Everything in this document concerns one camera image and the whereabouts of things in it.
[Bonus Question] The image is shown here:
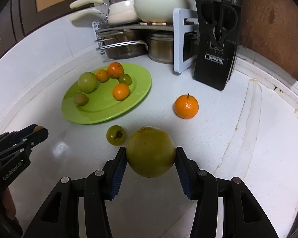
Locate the small dark green tomato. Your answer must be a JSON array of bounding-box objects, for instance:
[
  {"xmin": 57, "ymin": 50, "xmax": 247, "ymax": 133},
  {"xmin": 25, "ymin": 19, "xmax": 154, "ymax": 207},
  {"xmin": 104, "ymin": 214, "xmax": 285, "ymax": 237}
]
[
  {"xmin": 118, "ymin": 74, "xmax": 132, "ymax": 85},
  {"xmin": 106, "ymin": 125, "xmax": 127, "ymax": 146}
]

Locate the orange tangerine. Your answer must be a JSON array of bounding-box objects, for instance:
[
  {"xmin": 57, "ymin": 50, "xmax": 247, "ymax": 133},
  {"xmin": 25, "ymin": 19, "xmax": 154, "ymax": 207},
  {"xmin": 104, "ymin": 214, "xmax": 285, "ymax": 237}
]
[
  {"xmin": 96, "ymin": 69, "xmax": 110, "ymax": 83},
  {"xmin": 112, "ymin": 83, "xmax": 130, "ymax": 101},
  {"xmin": 174, "ymin": 93, "xmax": 199, "ymax": 119},
  {"xmin": 107, "ymin": 62, "xmax": 124, "ymax": 79}
]

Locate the steel pot lower left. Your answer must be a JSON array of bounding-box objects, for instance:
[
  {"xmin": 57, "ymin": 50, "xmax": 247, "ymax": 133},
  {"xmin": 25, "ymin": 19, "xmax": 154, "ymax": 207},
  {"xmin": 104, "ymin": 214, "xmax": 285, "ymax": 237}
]
[{"xmin": 95, "ymin": 30, "xmax": 148, "ymax": 60}]

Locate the black knife block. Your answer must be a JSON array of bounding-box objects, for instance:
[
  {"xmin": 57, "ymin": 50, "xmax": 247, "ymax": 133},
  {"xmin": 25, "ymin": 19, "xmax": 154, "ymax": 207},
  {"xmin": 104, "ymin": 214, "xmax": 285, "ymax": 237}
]
[{"xmin": 193, "ymin": 0, "xmax": 241, "ymax": 91}]

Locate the left human hand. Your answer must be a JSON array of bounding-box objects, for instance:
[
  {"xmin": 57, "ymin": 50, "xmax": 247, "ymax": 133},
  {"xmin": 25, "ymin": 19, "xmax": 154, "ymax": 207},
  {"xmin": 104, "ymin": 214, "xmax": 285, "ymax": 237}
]
[{"xmin": 0, "ymin": 187, "xmax": 16, "ymax": 220}]

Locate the brown longan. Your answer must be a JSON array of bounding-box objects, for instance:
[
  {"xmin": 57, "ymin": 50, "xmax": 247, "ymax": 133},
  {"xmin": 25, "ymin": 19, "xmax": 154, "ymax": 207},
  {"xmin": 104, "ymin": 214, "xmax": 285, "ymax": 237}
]
[
  {"xmin": 33, "ymin": 126, "xmax": 43, "ymax": 132},
  {"xmin": 74, "ymin": 93, "xmax": 89, "ymax": 106}
]

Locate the cream saucepan stack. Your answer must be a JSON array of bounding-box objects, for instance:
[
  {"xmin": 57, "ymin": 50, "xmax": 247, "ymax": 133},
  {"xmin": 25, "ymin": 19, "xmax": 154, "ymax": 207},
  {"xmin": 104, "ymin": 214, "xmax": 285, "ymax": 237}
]
[{"xmin": 69, "ymin": 0, "xmax": 139, "ymax": 26}]

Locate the steel pot lower right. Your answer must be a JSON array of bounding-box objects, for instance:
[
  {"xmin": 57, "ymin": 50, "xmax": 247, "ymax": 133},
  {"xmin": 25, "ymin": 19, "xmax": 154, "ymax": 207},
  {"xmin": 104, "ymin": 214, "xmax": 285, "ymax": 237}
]
[{"xmin": 148, "ymin": 33, "xmax": 174, "ymax": 64}]

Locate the grey pot rack shelf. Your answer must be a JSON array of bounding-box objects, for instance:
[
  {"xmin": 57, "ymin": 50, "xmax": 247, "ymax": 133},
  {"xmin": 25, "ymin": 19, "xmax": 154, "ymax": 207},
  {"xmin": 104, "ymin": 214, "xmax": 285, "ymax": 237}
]
[{"xmin": 92, "ymin": 8, "xmax": 199, "ymax": 74}]

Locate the large green tomato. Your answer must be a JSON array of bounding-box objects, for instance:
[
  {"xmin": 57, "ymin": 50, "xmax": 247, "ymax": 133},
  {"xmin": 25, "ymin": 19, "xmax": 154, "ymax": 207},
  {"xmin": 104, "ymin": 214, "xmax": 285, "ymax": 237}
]
[
  {"xmin": 126, "ymin": 126, "xmax": 175, "ymax": 178},
  {"xmin": 77, "ymin": 72, "xmax": 97, "ymax": 93}
]

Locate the white ceramic pot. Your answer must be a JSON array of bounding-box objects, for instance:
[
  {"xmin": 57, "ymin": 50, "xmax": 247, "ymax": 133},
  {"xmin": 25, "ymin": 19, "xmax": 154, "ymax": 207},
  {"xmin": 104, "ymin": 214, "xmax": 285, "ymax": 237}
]
[{"xmin": 134, "ymin": 0, "xmax": 192, "ymax": 23}]

